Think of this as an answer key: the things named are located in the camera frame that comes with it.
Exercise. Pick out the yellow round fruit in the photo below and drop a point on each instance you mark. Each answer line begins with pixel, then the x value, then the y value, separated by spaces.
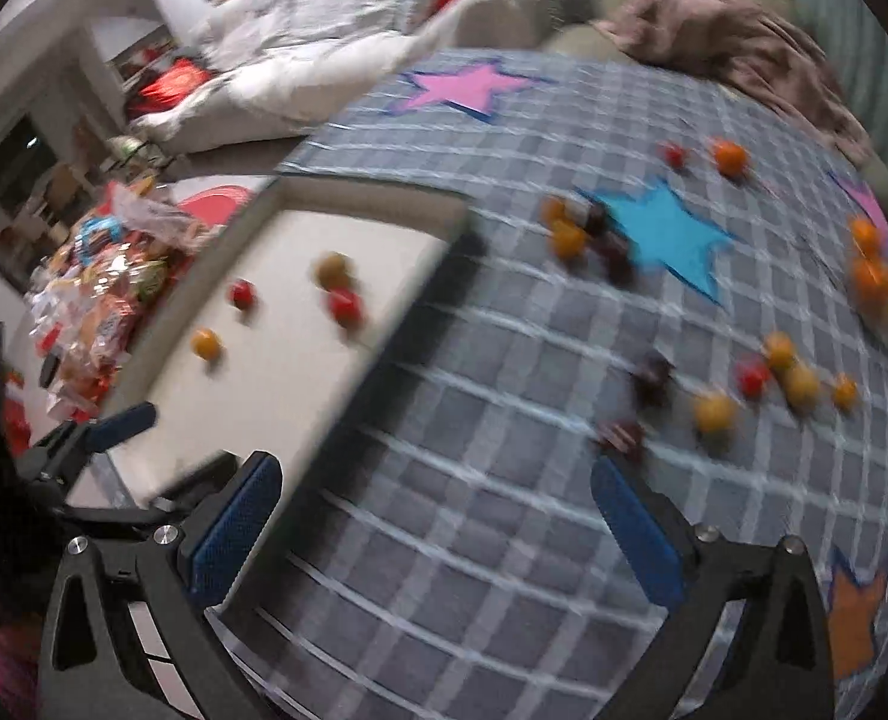
pixel 800 384
pixel 715 412

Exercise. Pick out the red cherry tomato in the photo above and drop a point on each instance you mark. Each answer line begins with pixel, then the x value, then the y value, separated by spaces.
pixel 751 379
pixel 344 305
pixel 675 155
pixel 242 292

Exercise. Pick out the red pillow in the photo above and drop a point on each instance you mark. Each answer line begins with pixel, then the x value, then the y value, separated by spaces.
pixel 170 84

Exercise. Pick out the pile of snack packets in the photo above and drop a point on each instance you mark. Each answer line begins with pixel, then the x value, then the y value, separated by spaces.
pixel 106 292

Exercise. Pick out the grey checkered star blanket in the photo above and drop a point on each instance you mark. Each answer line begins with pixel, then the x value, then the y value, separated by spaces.
pixel 534 405

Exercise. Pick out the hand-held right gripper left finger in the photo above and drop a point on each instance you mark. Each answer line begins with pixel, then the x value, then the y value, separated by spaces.
pixel 235 529

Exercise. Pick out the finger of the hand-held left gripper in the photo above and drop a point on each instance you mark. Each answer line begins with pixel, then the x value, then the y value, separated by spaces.
pixel 118 514
pixel 123 424

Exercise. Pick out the yellow-brown round fruit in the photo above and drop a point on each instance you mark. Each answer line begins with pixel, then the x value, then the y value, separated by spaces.
pixel 333 270

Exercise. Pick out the dark red date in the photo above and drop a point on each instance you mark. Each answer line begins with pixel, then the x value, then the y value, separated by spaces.
pixel 652 379
pixel 598 219
pixel 618 259
pixel 622 435

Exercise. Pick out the red plastic plate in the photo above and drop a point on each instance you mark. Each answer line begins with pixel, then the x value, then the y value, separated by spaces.
pixel 211 201

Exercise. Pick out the white rectangular tray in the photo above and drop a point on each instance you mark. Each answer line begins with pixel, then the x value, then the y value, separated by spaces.
pixel 294 360

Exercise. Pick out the white quilt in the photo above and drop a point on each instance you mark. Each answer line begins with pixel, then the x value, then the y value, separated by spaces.
pixel 324 37

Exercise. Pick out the brown crumpled blanket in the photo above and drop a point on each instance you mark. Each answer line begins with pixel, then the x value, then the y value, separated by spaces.
pixel 744 45

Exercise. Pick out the small orange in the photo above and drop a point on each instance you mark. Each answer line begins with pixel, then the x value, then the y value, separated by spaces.
pixel 779 350
pixel 731 157
pixel 206 343
pixel 568 238
pixel 871 277
pixel 553 210
pixel 844 391
pixel 864 236

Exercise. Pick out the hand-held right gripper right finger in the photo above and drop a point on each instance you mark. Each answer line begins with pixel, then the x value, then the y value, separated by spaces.
pixel 637 534

